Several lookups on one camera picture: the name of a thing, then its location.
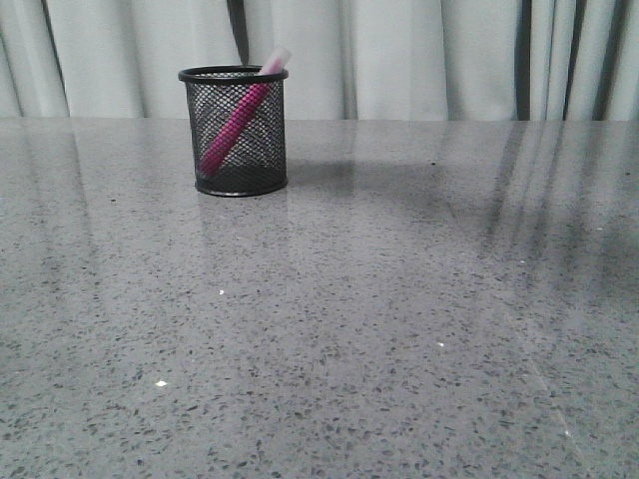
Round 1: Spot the pink highlighter pen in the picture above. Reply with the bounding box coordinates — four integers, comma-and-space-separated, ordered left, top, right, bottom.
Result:
198, 47, 292, 176

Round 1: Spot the black mesh pen cup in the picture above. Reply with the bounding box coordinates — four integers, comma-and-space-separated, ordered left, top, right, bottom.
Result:
178, 66, 289, 197

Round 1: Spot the grey pleated curtain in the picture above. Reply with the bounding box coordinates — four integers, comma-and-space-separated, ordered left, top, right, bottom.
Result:
1, 1, 638, 121

